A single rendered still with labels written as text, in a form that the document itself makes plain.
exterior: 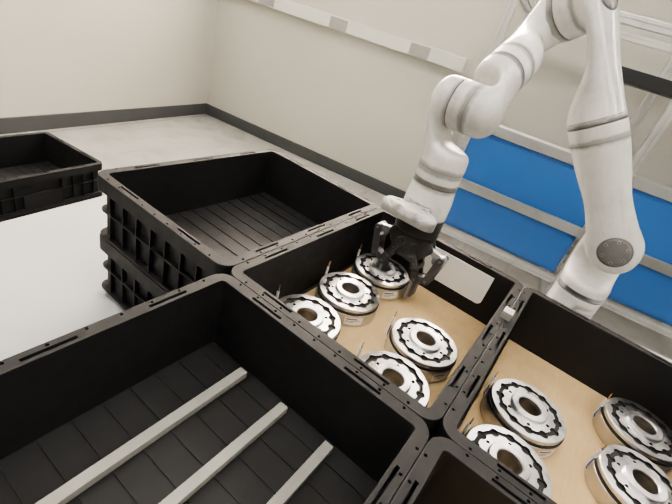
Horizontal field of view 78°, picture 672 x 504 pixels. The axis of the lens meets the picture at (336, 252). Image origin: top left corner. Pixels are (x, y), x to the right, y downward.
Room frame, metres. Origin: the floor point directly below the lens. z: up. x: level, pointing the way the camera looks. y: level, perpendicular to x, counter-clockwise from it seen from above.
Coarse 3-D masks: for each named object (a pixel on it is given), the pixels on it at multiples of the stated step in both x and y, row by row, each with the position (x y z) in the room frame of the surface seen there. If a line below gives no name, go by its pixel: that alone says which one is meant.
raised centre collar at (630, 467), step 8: (624, 464) 0.37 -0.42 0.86; (632, 464) 0.37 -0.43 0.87; (624, 472) 0.36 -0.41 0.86; (632, 472) 0.36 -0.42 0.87; (640, 472) 0.37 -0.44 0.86; (648, 472) 0.37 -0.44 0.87; (632, 480) 0.35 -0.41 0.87; (656, 480) 0.36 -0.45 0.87; (632, 488) 0.34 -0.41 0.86; (640, 488) 0.34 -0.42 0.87; (656, 488) 0.35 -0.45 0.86; (664, 488) 0.35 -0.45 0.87; (648, 496) 0.33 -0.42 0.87; (656, 496) 0.34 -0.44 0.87; (664, 496) 0.34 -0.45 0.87
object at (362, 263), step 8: (360, 256) 0.67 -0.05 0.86; (368, 256) 0.68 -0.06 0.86; (360, 264) 0.65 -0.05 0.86; (368, 264) 0.65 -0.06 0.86; (392, 264) 0.68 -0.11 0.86; (400, 264) 0.69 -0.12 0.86; (360, 272) 0.62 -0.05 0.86; (368, 272) 0.63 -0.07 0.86; (400, 272) 0.67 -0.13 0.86; (368, 280) 0.61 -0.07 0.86; (376, 280) 0.61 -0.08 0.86; (384, 280) 0.62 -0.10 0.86; (392, 280) 0.62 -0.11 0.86; (400, 280) 0.64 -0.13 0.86
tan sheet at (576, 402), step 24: (504, 360) 0.54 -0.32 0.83; (528, 360) 0.56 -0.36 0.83; (552, 384) 0.52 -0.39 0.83; (576, 384) 0.54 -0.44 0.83; (480, 408) 0.42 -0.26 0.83; (576, 408) 0.48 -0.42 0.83; (576, 432) 0.44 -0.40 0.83; (552, 456) 0.38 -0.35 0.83; (576, 456) 0.39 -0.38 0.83; (552, 480) 0.34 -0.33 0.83; (576, 480) 0.35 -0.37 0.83
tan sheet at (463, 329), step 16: (384, 304) 0.59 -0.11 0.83; (400, 304) 0.61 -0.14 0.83; (416, 304) 0.62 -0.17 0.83; (432, 304) 0.64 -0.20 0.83; (448, 304) 0.66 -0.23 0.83; (384, 320) 0.55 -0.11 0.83; (432, 320) 0.59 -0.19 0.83; (448, 320) 0.61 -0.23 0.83; (464, 320) 0.62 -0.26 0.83; (352, 336) 0.49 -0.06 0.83; (368, 336) 0.50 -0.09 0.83; (384, 336) 0.51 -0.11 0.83; (464, 336) 0.57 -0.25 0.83; (352, 352) 0.45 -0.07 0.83; (464, 352) 0.53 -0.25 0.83; (432, 384) 0.44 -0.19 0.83; (432, 400) 0.41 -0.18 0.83
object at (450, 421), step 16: (528, 288) 0.62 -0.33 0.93; (560, 304) 0.60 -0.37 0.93; (512, 320) 0.51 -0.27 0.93; (592, 320) 0.58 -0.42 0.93; (496, 336) 0.46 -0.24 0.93; (608, 336) 0.56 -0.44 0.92; (496, 352) 0.42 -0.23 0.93; (640, 352) 0.54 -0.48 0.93; (480, 368) 0.38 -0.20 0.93; (464, 384) 0.35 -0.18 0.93; (480, 384) 0.36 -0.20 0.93; (464, 400) 0.32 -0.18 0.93; (448, 416) 0.30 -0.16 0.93; (448, 432) 0.28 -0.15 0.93; (464, 448) 0.26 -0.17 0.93; (480, 448) 0.27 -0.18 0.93; (496, 464) 0.26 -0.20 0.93; (512, 480) 0.25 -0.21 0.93; (528, 496) 0.24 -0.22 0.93; (544, 496) 0.24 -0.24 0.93
